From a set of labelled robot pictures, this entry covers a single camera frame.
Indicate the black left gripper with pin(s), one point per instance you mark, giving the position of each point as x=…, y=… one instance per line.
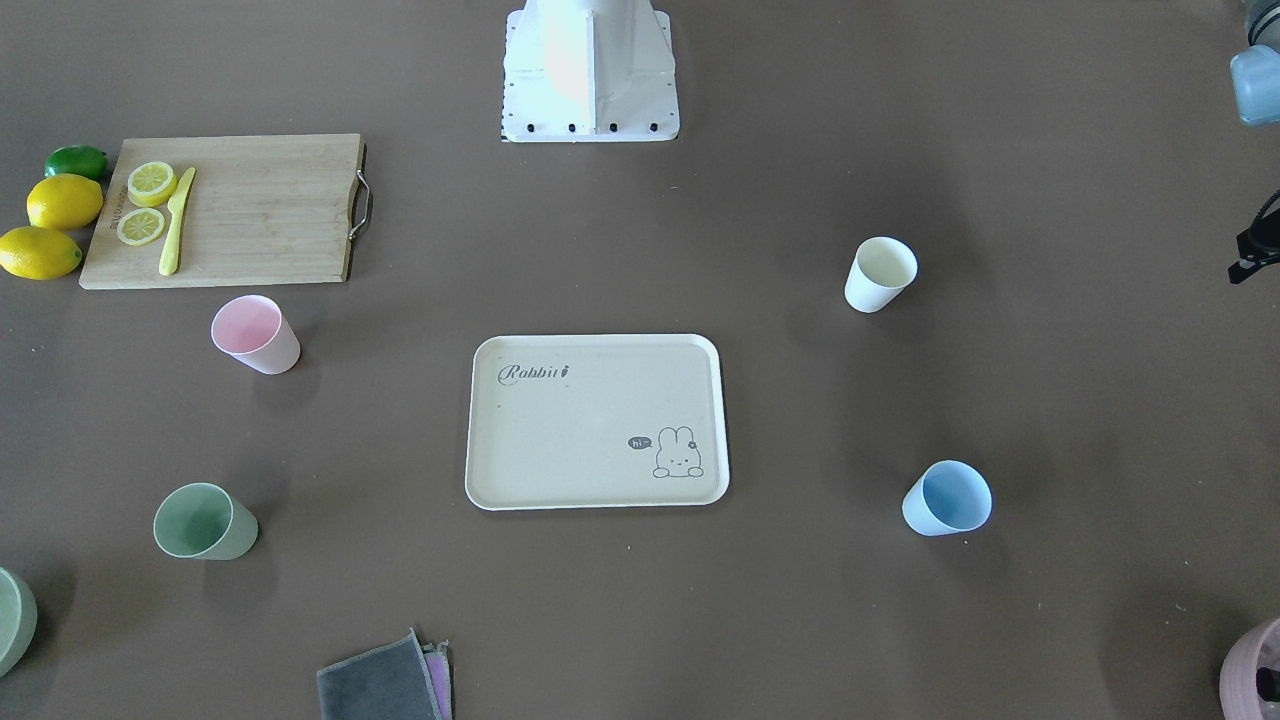
x=1256, y=250

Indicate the cream white cup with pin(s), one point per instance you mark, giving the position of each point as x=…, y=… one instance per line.
x=881, y=269

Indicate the blue cup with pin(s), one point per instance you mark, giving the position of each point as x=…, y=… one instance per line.
x=950, y=497

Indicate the pink cup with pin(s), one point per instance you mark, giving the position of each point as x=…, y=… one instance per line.
x=253, y=330

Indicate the green cup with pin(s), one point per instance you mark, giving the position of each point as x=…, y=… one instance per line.
x=202, y=521

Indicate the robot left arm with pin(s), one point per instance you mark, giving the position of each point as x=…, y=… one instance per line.
x=1255, y=74

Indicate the cream rabbit tray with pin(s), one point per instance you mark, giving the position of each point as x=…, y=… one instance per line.
x=595, y=421

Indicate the pink bowl with ice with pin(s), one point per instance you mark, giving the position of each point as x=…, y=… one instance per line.
x=1248, y=678

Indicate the purple cloth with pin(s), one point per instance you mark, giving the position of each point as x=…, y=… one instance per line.
x=438, y=667

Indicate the grey folded cloth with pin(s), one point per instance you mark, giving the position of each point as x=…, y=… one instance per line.
x=389, y=682

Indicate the bamboo cutting board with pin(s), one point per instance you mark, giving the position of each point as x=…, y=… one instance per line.
x=274, y=209

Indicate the yellow plastic knife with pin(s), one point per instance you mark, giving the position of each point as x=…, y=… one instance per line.
x=176, y=205

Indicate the upper lemon slice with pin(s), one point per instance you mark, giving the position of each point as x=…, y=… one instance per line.
x=151, y=184

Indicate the lemon slice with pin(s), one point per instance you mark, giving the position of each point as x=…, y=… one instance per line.
x=141, y=226
x=151, y=184

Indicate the lower lemon slice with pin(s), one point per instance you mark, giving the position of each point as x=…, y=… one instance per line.
x=141, y=226

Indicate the green lime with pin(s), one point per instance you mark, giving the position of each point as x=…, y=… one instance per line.
x=80, y=160

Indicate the upper whole lemon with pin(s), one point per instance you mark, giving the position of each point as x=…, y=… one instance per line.
x=64, y=202

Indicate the whole lemon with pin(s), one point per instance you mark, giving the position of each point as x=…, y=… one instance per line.
x=39, y=253
x=64, y=202

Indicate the lower whole lemon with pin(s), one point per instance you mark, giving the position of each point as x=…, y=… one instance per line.
x=39, y=253

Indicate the pale green bowl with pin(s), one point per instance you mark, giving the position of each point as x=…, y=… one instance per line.
x=18, y=619

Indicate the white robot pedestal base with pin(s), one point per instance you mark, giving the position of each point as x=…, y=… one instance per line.
x=589, y=71

